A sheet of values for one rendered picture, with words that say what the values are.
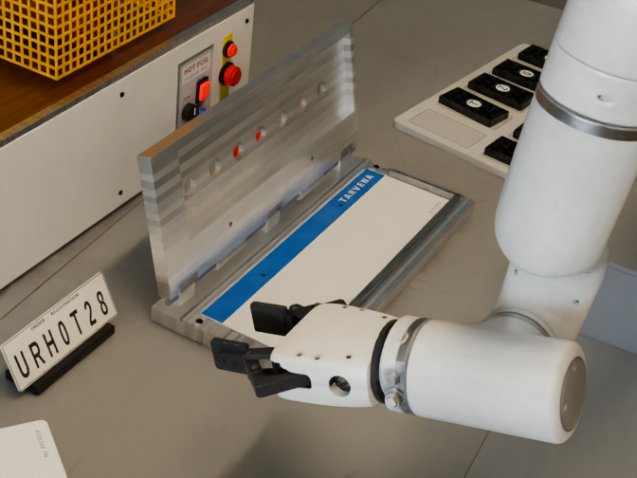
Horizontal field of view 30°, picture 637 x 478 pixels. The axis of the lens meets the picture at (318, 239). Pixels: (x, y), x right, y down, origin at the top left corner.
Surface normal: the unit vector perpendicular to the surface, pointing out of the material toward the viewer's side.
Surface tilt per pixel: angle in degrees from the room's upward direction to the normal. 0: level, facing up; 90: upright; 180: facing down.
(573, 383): 71
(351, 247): 0
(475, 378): 57
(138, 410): 0
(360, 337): 17
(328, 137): 79
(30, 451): 0
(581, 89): 85
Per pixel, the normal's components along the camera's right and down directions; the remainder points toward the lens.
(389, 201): 0.11, -0.81
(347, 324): -0.15, -0.90
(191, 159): 0.87, 0.19
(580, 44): -0.74, 0.23
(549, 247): -0.20, 0.51
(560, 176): -0.48, 0.40
